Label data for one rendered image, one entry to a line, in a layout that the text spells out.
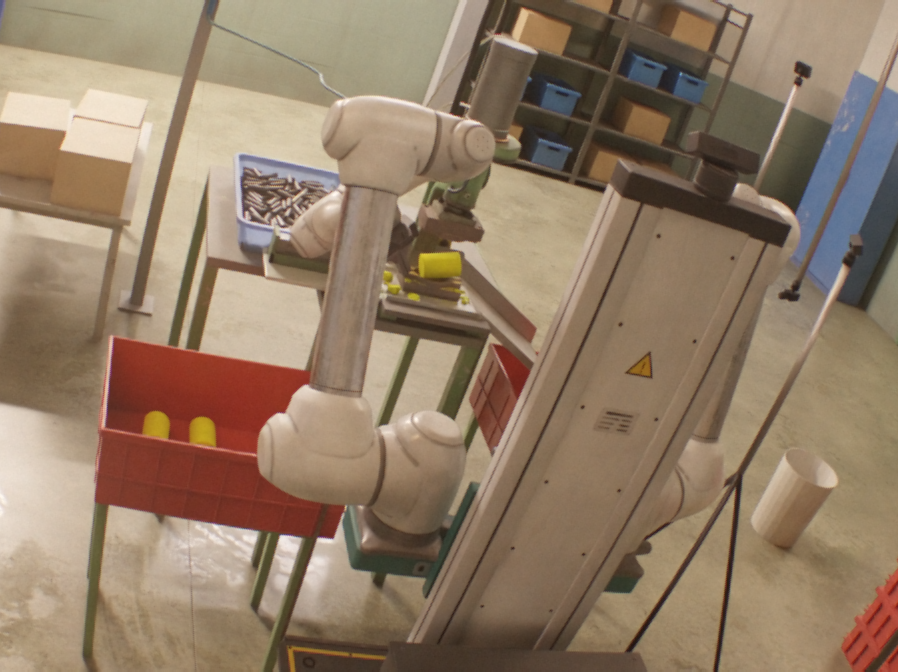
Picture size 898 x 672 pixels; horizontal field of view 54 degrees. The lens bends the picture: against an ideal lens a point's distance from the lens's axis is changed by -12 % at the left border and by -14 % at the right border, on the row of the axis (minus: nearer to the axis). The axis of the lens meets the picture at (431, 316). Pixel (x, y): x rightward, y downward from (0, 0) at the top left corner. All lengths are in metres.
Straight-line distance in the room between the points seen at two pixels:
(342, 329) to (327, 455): 0.23
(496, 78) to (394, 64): 5.47
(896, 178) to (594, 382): 7.07
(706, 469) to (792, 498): 2.20
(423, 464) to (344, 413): 0.18
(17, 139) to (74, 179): 0.36
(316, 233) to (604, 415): 0.89
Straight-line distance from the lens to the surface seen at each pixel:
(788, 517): 4.41
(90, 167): 3.72
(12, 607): 2.84
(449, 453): 1.83
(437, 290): 2.74
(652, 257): 1.59
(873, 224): 8.62
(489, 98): 2.55
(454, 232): 2.67
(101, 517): 2.34
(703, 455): 2.17
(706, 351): 1.72
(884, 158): 8.52
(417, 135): 1.80
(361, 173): 1.78
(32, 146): 3.95
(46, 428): 3.50
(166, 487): 2.23
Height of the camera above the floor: 2.11
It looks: 25 degrees down
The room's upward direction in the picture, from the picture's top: 20 degrees clockwise
